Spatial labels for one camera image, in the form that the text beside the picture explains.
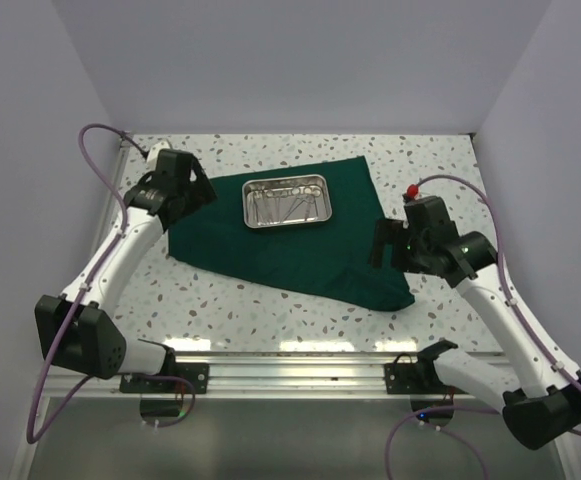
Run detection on dark green surgical cloth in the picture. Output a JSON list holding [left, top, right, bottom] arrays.
[[167, 157, 415, 312]]

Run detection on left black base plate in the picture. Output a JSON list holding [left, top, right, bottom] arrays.
[[119, 362, 210, 395]]

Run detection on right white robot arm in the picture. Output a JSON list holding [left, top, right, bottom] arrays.
[[369, 196, 581, 450]]

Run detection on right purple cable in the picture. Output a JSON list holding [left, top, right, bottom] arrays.
[[385, 174, 581, 480]]

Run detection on aluminium rail frame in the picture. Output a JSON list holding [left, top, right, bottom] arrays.
[[7, 130, 581, 480]]

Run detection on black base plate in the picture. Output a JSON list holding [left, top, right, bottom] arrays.
[[119, 362, 210, 395], [383, 352, 446, 395]]

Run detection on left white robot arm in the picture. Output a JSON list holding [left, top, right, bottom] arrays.
[[34, 149, 217, 393]]

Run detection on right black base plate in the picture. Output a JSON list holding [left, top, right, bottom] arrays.
[[383, 352, 446, 395]]

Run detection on steel forceps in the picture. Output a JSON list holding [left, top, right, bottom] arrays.
[[253, 189, 282, 226]]

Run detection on steel surgical scissors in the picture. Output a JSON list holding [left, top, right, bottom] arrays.
[[281, 186, 321, 222]]

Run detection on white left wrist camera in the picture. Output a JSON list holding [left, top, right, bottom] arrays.
[[145, 140, 172, 170]]

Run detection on stainless steel instrument tray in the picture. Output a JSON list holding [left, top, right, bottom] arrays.
[[242, 174, 333, 230]]

